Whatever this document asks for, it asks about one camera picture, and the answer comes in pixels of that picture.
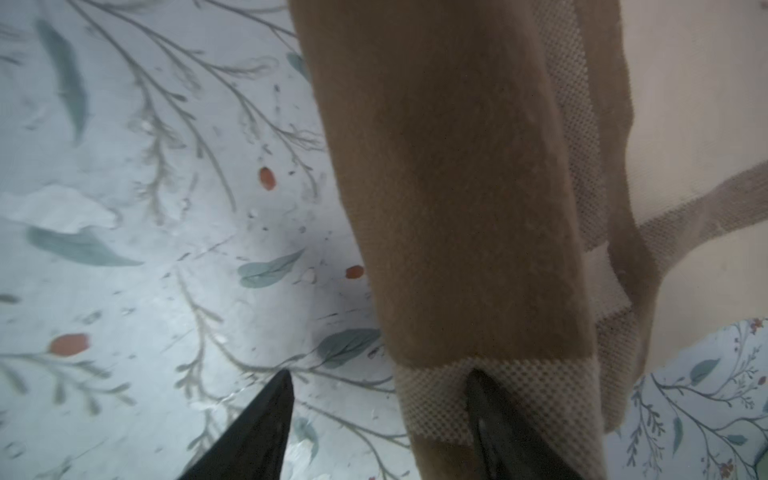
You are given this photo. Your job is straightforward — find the floral table mat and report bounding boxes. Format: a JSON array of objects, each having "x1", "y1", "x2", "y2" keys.
[{"x1": 1, "y1": 1, "x2": 767, "y2": 479}]

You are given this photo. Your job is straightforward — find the brown beige striped scarf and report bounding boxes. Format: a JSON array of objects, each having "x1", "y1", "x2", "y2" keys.
[{"x1": 289, "y1": 1, "x2": 767, "y2": 479}]

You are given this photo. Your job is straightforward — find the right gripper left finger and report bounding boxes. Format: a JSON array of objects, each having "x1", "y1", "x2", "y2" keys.
[{"x1": 181, "y1": 369, "x2": 295, "y2": 480}]

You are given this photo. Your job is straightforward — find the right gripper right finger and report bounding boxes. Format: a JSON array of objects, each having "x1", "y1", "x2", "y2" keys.
[{"x1": 465, "y1": 369, "x2": 580, "y2": 480}]

